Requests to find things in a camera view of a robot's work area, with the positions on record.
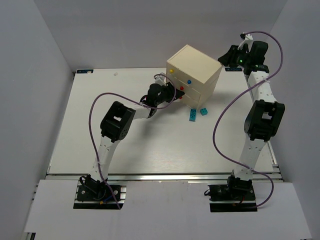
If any right blue table label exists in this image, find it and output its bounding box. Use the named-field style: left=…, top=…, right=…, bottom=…
left=224, top=67, right=243, bottom=72

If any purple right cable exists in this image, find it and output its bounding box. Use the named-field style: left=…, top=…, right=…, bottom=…
left=212, top=30, right=284, bottom=208

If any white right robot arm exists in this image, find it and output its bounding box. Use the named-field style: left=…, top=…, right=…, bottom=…
left=218, top=41, right=285, bottom=191

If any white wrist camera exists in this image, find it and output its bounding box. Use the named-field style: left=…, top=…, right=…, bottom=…
left=153, top=72, right=166, bottom=86
left=237, top=32, right=253, bottom=50

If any purple cable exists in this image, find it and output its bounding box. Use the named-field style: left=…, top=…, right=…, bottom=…
left=89, top=72, right=179, bottom=210
left=212, top=30, right=284, bottom=208

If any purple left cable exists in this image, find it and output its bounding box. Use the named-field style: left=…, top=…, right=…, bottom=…
left=89, top=72, right=179, bottom=210

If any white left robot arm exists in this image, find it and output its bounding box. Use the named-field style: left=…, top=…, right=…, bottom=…
left=79, top=82, right=185, bottom=191

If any left blue table label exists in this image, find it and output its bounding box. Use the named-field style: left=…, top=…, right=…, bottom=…
left=76, top=69, right=94, bottom=74

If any cream wooden drawer cabinet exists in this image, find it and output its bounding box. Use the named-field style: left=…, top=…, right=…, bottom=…
left=166, top=45, right=223, bottom=110

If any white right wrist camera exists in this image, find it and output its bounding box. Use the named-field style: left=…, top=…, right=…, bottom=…
left=237, top=32, right=253, bottom=50

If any blue table label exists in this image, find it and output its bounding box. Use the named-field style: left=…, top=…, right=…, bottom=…
left=224, top=67, right=243, bottom=72
left=76, top=69, right=94, bottom=74

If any teal long lego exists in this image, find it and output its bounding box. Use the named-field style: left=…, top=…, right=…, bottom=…
left=189, top=108, right=197, bottom=122

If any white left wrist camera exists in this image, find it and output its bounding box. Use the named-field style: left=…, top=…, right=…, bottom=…
left=153, top=72, right=166, bottom=86

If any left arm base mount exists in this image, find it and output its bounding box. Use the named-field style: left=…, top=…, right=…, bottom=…
left=73, top=175, right=127, bottom=210

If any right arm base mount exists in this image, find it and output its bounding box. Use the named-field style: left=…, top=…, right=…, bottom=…
left=204, top=176, right=258, bottom=213

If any teal small lego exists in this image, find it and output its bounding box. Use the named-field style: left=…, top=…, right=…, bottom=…
left=199, top=108, right=208, bottom=116

